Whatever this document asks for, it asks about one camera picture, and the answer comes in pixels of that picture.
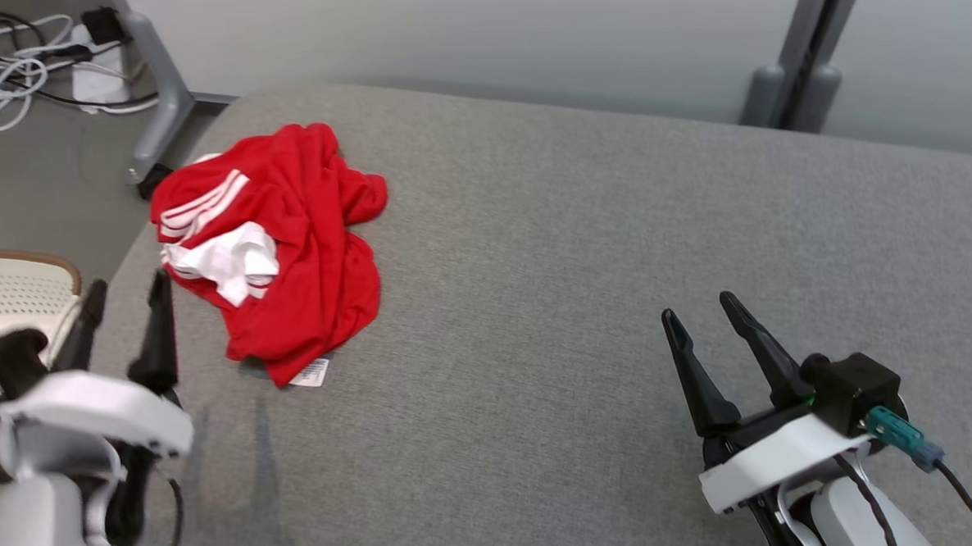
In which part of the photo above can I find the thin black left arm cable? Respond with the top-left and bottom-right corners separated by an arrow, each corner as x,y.
153,473 -> 188,546

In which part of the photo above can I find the black power adapter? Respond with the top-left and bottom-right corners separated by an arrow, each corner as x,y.
79,5 -> 125,46

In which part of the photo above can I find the grey metal partition post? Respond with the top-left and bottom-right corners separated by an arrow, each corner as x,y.
773,0 -> 883,134

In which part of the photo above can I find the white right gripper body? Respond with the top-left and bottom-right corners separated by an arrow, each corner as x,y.
694,395 -> 875,517

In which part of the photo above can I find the cream perforated laundry basket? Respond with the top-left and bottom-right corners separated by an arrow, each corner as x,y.
0,244 -> 88,371

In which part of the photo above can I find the grey metal table leg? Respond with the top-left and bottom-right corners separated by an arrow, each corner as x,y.
109,0 -> 242,188

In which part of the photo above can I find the white power strip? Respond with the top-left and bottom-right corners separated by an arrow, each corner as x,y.
68,21 -> 133,108

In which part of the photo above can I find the black caster wheel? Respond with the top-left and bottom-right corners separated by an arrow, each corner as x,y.
134,162 -> 175,202

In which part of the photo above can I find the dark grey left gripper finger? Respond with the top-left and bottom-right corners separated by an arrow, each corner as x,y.
47,278 -> 113,374
122,270 -> 179,397

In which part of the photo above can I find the red Bulls 23 jersey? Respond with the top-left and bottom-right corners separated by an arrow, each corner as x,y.
146,119 -> 398,396

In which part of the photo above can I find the grey cylindrical post foot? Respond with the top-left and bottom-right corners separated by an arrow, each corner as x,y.
788,64 -> 847,136
737,64 -> 789,130

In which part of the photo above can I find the right camera cable teal plug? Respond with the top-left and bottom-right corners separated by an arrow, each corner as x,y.
865,401 -> 972,546

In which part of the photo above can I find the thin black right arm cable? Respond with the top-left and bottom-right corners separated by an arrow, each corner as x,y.
833,450 -> 902,546

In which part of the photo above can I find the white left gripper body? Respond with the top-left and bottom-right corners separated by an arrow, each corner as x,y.
0,366 -> 197,468

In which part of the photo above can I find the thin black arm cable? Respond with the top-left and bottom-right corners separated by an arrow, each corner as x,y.
153,473 -> 188,546
833,450 -> 902,546

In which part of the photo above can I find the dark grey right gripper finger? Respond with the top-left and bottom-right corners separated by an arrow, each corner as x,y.
661,305 -> 743,441
717,287 -> 817,412

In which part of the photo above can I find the white floor cable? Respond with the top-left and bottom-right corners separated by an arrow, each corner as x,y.
0,12 -> 80,133

